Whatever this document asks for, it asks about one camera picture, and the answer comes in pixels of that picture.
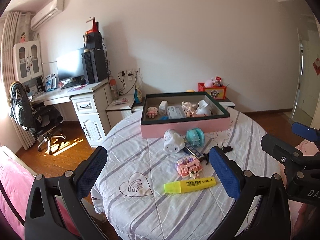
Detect black white tv cabinet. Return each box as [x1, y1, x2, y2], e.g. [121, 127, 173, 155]
[131, 97, 236, 113]

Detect white cloud figurine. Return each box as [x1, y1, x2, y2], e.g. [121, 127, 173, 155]
[163, 129, 185, 153]

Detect clear plastic storage case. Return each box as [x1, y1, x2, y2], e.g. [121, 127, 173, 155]
[167, 105, 186, 119]

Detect pink block toy house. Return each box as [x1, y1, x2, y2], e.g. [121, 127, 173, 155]
[175, 155, 202, 179]

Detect striped white table cloth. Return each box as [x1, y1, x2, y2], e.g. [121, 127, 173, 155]
[91, 107, 280, 239]

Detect black office chair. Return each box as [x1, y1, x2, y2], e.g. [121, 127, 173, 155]
[9, 81, 66, 154]

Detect black speaker box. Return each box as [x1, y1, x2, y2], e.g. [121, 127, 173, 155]
[83, 32, 103, 50]

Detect white glass door cabinet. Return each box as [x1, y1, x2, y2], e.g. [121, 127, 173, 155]
[12, 41, 43, 83]

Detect white air conditioner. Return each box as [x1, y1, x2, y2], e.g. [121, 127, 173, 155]
[30, 0, 64, 31]

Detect doll on cabinet top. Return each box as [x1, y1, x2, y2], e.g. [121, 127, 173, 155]
[20, 32, 27, 43]

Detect teal tape dispenser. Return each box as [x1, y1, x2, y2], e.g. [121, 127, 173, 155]
[185, 128, 205, 147]

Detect pink white block cat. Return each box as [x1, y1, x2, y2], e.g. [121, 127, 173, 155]
[146, 107, 159, 119]

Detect blue snack bag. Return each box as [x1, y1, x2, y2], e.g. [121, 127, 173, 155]
[134, 84, 143, 103]

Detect white desk with drawers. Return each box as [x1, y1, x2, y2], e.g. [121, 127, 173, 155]
[30, 78, 136, 148]

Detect wall power outlets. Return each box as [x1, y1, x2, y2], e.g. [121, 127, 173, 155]
[118, 68, 142, 82]

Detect beige curtain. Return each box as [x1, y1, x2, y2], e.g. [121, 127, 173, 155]
[1, 11, 35, 153]

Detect pink plush in crate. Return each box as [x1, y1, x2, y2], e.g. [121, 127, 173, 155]
[204, 78, 215, 88]

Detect person's right hand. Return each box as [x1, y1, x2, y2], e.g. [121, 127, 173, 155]
[292, 203, 319, 240]

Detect black flower hair clip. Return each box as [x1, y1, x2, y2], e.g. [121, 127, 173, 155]
[200, 146, 233, 165]

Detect black computer tower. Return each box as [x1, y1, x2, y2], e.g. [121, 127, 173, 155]
[81, 49, 108, 85]

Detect red storage crate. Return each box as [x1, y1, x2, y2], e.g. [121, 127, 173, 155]
[197, 83, 227, 100]

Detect yellow highlighter pen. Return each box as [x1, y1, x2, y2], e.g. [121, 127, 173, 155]
[164, 177, 216, 194]

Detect orange cap bottle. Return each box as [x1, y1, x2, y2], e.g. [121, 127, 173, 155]
[109, 77, 118, 100]

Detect pink bedding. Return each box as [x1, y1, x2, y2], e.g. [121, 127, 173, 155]
[1, 146, 34, 239]

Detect pink box with green rim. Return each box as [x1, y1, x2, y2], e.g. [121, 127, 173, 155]
[140, 92, 231, 139]

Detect computer monitor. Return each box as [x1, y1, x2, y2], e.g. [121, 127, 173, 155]
[57, 48, 85, 85]

